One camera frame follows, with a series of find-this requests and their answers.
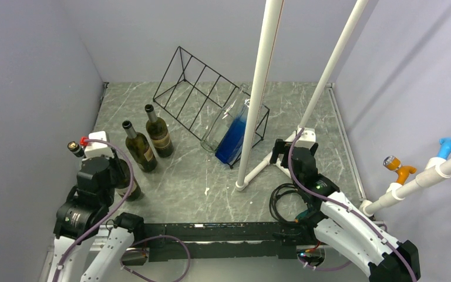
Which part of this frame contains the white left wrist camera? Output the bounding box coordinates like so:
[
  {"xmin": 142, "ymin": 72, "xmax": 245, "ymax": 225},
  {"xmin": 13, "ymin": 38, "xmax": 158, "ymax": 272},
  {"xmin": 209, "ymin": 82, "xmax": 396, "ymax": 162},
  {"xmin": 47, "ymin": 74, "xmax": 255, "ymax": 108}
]
[{"xmin": 80, "ymin": 131, "xmax": 114, "ymax": 159}]

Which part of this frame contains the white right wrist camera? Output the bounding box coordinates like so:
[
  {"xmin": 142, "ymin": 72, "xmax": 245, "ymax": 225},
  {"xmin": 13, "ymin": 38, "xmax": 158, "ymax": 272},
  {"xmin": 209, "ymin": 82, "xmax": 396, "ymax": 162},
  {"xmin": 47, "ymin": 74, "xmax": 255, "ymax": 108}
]
[{"xmin": 285, "ymin": 127, "xmax": 316, "ymax": 149}]

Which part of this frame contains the black wire wine rack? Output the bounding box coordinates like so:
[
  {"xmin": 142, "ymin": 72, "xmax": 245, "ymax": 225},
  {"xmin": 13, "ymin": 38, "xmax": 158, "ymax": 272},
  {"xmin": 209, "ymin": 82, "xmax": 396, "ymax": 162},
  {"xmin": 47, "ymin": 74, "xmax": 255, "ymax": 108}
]
[{"xmin": 152, "ymin": 46, "xmax": 270, "ymax": 170}]

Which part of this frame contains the clear glass bottle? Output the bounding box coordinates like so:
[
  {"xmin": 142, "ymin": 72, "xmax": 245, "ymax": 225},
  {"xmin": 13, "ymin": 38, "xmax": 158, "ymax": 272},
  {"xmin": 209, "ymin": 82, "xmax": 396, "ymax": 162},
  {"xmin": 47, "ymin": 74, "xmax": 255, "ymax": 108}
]
[{"xmin": 200, "ymin": 83, "xmax": 250, "ymax": 153}]

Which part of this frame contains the dark wine bottle cream label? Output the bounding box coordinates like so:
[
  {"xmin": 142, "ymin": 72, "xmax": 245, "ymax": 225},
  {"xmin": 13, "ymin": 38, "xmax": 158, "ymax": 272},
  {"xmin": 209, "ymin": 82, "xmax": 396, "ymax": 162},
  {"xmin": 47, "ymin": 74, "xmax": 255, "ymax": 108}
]
[{"xmin": 122, "ymin": 120, "xmax": 157, "ymax": 173}]

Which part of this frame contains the blue square glass bottle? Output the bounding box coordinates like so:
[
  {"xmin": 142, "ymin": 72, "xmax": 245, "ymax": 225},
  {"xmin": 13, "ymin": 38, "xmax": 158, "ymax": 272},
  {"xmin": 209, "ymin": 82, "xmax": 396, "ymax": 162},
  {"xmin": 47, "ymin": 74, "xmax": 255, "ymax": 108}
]
[{"xmin": 215, "ymin": 99, "xmax": 250, "ymax": 164}]

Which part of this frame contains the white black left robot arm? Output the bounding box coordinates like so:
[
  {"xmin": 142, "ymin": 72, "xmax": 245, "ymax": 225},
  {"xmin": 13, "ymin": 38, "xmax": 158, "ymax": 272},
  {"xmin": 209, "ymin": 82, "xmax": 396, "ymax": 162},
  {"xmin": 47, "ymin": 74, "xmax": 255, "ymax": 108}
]
[{"xmin": 48, "ymin": 156, "xmax": 142, "ymax": 281}]

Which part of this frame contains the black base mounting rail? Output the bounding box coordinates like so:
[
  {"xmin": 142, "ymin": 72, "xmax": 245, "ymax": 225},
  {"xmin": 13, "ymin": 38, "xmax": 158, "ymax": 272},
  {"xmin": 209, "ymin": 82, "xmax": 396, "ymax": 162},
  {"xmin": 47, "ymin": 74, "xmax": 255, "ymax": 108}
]
[{"xmin": 129, "ymin": 222, "xmax": 318, "ymax": 262}]

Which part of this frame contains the white PVC side pipe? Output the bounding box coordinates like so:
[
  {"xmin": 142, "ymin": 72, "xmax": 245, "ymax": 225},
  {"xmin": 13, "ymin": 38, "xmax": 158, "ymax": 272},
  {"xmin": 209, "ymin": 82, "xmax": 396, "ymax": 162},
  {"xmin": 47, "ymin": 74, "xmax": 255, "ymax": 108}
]
[{"xmin": 359, "ymin": 159, "xmax": 451, "ymax": 216}]

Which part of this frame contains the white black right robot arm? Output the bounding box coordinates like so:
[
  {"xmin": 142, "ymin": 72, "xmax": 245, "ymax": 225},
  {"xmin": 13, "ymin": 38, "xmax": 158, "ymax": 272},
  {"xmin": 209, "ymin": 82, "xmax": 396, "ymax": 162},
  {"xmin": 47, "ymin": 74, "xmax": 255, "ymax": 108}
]
[{"xmin": 270, "ymin": 139, "xmax": 421, "ymax": 281}]

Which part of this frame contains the dark wine bottle black top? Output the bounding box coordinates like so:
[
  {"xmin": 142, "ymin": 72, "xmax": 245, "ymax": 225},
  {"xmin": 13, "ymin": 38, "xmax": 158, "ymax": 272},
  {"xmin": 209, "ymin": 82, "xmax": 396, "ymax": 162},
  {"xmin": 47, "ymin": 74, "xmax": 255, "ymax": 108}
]
[{"xmin": 116, "ymin": 159, "xmax": 143, "ymax": 202}]

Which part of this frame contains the orange pipe valve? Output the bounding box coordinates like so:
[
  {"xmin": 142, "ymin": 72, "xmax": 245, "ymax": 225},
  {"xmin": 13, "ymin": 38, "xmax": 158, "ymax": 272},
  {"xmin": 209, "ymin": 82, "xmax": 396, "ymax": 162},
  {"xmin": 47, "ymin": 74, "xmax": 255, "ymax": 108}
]
[{"xmin": 383, "ymin": 156, "xmax": 417, "ymax": 185}]

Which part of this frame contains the green wine bottle grey capsule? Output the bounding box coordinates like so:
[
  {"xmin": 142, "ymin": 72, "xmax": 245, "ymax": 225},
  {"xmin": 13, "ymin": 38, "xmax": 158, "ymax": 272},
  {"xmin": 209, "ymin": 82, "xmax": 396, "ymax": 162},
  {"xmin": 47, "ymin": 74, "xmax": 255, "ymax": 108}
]
[{"xmin": 144, "ymin": 104, "xmax": 174, "ymax": 158}]

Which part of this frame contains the white PVC pipe frame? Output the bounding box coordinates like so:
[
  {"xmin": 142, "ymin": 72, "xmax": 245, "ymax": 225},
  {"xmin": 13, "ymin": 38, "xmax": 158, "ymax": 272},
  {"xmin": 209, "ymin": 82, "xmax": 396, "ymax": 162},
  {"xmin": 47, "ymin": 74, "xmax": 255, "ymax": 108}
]
[{"xmin": 235, "ymin": 0, "xmax": 368, "ymax": 192}]

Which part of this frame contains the coiled black cable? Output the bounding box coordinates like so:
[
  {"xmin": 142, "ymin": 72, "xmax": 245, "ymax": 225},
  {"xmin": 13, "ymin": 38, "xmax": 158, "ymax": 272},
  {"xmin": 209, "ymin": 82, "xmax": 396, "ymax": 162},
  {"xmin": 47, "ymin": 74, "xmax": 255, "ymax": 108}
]
[{"xmin": 268, "ymin": 183, "xmax": 317, "ymax": 224}]

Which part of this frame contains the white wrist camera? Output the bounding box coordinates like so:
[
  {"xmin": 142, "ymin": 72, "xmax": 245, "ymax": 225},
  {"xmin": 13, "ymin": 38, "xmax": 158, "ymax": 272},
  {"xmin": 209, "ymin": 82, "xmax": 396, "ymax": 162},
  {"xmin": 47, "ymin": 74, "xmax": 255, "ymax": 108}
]
[
  {"xmin": 80, "ymin": 131, "xmax": 114, "ymax": 159},
  {"xmin": 285, "ymin": 127, "xmax": 316, "ymax": 149}
]

